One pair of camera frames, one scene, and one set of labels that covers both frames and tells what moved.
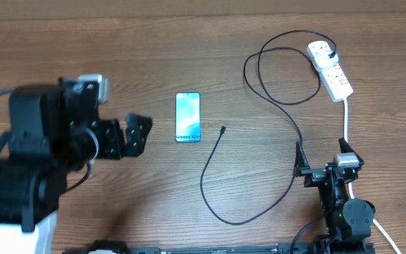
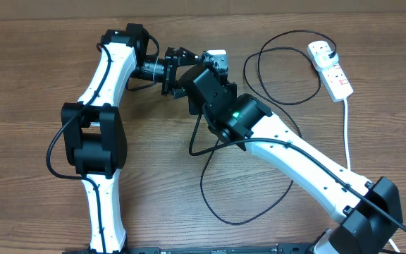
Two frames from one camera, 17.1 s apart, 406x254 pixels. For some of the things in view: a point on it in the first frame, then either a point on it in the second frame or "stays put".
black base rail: x=325 y=247 stays put
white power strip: x=335 y=81 stays put
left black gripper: x=134 y=138 → x=169 y=75
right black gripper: x=314 y=175 → x=197 y=109
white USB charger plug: x=322 y=61 stays put
